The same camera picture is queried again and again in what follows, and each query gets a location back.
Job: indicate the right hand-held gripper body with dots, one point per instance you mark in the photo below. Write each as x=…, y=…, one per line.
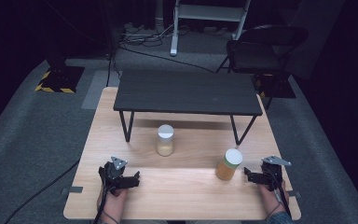
x=272, y=174

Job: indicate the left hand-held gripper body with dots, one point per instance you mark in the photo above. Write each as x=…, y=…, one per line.
x=113, y=174

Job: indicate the person's right hand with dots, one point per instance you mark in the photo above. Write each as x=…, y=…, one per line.
x=272, y=199

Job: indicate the amber jar with green band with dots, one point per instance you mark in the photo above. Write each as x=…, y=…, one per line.
x=228, y=166

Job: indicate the grey tape strip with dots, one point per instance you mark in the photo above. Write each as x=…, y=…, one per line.
x=294, y=195
x=73, y=189

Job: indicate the blue denim right sleeve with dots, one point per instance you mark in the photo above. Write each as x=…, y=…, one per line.
x=279, y=218

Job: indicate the pale jar with white lid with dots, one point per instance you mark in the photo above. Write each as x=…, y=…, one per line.
x=165, y=141

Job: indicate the black base with hazard tape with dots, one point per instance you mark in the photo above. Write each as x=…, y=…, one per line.
x=62, y=79
x=275, y=85

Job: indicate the black shelf riser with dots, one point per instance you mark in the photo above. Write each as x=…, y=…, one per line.
x=186, y=91

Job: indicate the black folding chair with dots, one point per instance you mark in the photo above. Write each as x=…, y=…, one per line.
x=261, y=49

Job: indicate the white metal stand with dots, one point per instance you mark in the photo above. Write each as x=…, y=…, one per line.
x=209, y=14

